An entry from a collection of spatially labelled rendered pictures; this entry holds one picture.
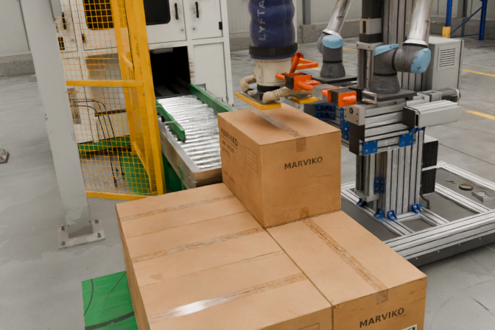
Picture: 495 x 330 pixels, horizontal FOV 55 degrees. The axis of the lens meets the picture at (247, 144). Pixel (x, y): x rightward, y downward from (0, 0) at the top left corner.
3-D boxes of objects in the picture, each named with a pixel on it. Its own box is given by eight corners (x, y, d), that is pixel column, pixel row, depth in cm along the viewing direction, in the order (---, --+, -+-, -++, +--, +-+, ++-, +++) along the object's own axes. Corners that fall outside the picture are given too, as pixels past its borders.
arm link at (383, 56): (379, 68, 248) (380, 42, 244) (404, 70, 239) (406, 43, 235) (368, 72, 240) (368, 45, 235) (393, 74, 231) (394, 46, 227)
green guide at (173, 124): (137, 99, 480) (136, 90, 477) (148, 97, 483) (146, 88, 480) (171, 144, 337) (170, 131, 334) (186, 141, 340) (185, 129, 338)
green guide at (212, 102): (189, 91, 497) (188, 82, 494) (199, 90, 500) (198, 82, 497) (243, 131, 354) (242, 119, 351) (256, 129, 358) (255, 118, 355)
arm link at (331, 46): (324, 61, 278) (324, 37, 273) (320, 58, 290) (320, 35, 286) (345, 60, 278) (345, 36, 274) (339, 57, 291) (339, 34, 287)
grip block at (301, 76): (283, 87, 211) (283, 74, 209) (303, 84, 214) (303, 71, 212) (292, 90, 204) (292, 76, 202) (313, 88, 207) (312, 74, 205)
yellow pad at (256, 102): (234, 96, 244) (233, 86, 243) (253, 93, 248) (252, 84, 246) (261, 110, 214) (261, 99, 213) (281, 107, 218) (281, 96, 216)
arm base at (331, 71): (336, 72, 296) (336, 56, 293) (350, 76, 283) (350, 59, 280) (314, 75, 291) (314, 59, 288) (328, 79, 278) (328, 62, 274)
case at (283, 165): (222, 181, 270) (216, 113, 257) (286, 169, 283) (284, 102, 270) (264, 228, 217) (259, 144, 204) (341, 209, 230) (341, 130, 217)
